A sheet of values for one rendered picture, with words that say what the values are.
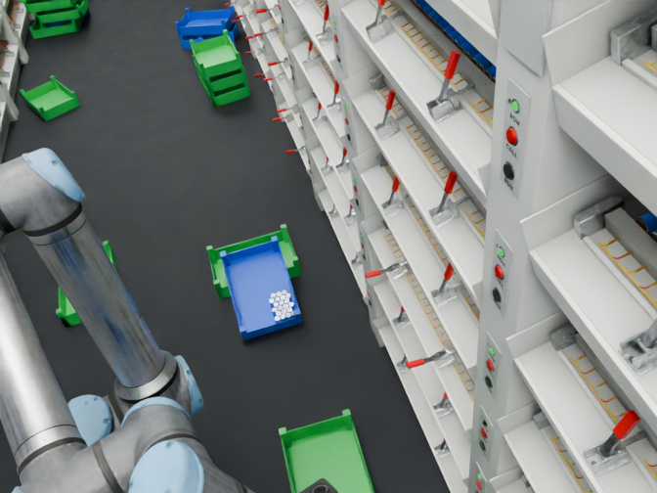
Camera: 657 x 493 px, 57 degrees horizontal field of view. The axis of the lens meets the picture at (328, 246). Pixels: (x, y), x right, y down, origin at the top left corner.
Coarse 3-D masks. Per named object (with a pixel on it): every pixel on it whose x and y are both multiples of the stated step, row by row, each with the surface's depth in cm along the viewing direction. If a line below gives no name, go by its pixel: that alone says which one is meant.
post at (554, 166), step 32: (576, 0) 47; (512, 64) 57; (544, 96) 53; (544, 128) 54; (544, 160) 57; (576, 160) 58; (544, 192) 60; (512, 224) 67; (512, 256) 69; (512, 288) 72; (544, 288) 70; (480, 320) 87; (512, 320) 75; (480, 352) 92; (480, 384) 96; (512, 384) 84; (480, 448) 108
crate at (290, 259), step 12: (252, 240) 225; (264, 240) 227; (288, 240) 226; (216, 252) 225; (228, 252) 226; (288, 252) 225; (216, 264) 225; (288, 264) 220; (216, 276) 221; (216, 288) 209; (228, 288) 211
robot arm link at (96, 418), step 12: (84, 396) 140; (96, 396) 140; (108, 396) 143; (72, 408) 138; (84, 408) 138; (96, 408) 137; (108, 408) 137; (84, 420) 136; (96, 420) 136; (108, 420) 136; (120, 420) 138; (84, 432) 134; (96, 432) 134; (108, 432) 135
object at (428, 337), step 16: (368, 224) 153; (384, 224) 152; (384, 240) 152; (384, 256) 149; (400, 288) 141; (416, 288) 139; (416, 304) 137; (416, 320) 134; (432, 336) 130; (432, 352) 128; (448, 368) 124; (448, 384) 122; (464, 400) 118; (464, 416) 116
